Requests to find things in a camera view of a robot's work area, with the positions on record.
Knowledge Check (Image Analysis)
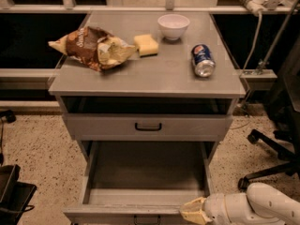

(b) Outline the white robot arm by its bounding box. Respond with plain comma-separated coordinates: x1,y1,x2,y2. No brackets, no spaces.
179,183,300,225

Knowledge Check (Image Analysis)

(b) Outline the blue soda can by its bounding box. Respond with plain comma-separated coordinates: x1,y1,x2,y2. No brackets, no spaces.
191,44,216,78

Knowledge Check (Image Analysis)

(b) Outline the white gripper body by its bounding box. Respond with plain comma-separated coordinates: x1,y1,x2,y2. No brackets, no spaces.
203,193,250,225

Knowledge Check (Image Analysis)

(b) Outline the metal clamp stand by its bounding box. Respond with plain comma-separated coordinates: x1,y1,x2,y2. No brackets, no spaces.
251,0,300,75

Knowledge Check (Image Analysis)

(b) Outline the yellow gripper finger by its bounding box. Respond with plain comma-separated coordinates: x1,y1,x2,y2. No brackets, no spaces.
179,197,212,225

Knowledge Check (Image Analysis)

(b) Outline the yellow sponge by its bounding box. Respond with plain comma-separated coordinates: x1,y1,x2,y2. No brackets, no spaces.
134,34,158,56

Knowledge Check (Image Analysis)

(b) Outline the black chair wheel left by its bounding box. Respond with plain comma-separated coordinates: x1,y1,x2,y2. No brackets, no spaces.
0,110,16,124

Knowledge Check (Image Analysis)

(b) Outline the black office chair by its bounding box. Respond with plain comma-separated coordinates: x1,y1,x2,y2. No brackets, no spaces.
238,45,300,190

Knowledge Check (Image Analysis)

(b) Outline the grey drawer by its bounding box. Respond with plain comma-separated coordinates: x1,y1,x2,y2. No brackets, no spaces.
64,142,212,225
63,113,233,142

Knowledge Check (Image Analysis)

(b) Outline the white bowl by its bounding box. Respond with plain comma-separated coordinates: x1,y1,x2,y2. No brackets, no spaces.
157,14,190,40

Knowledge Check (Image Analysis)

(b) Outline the white cable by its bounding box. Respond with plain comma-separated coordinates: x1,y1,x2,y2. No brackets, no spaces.
239,11,263,77

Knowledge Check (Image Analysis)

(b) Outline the black bin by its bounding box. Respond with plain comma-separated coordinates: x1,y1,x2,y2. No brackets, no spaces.
0,165,37,225

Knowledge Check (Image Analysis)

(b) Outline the white power strip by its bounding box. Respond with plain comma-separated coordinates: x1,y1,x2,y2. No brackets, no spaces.
239,0,267,16

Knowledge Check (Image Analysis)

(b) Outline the grey drawer cabinet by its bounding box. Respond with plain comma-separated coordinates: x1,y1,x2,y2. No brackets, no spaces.
50,11,245,156

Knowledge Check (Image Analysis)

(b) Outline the grey top drawer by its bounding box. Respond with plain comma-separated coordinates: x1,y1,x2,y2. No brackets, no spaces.
63,113,233,142

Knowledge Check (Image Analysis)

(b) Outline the brown chip bag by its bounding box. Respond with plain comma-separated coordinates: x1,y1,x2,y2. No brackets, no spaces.
48,26,136,71

